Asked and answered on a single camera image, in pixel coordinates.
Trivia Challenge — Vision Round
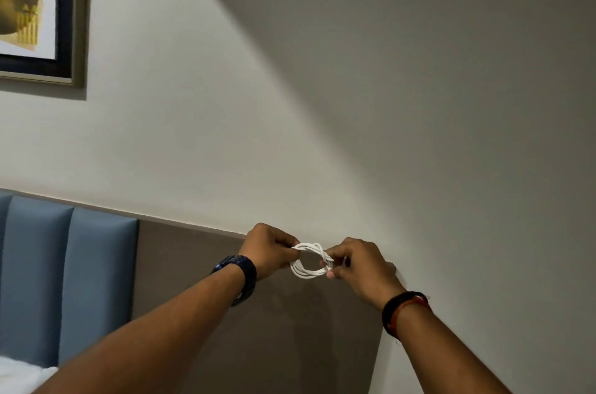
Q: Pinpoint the person's right forearm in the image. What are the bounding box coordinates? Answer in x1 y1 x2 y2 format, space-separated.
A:
396 300 513 394

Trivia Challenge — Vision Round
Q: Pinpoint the dark blue wristwatch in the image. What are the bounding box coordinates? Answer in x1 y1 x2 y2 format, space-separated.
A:
210 255 258 307

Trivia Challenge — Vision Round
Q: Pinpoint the framed wall picture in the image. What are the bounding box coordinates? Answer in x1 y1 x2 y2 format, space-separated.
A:
0 0 92 88

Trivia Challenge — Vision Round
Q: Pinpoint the white cable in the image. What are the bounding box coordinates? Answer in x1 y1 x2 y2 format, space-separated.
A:
290 242 335 279

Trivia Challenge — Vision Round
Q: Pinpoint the person's right hand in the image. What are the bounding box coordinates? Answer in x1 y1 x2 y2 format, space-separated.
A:
322 238 407 312

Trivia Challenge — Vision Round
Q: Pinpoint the black and red wristband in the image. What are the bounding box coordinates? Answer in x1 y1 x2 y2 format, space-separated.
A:
382 291 432 342

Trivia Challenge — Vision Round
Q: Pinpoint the person's left forearm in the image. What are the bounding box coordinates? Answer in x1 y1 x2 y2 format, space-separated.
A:
33 265 245 394

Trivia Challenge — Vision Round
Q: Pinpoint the brown headboard panel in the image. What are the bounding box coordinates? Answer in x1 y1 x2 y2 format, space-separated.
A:
132 219 396 394

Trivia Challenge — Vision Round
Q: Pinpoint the person's left hand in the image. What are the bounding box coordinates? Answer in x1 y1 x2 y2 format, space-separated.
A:
238 223 301 281

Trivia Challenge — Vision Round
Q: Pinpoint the blue padded headboard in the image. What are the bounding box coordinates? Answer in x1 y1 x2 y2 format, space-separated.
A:
0 191 140 368

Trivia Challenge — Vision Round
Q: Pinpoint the white bed sheet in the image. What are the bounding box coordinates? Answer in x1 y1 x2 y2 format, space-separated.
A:
0 356 60 394

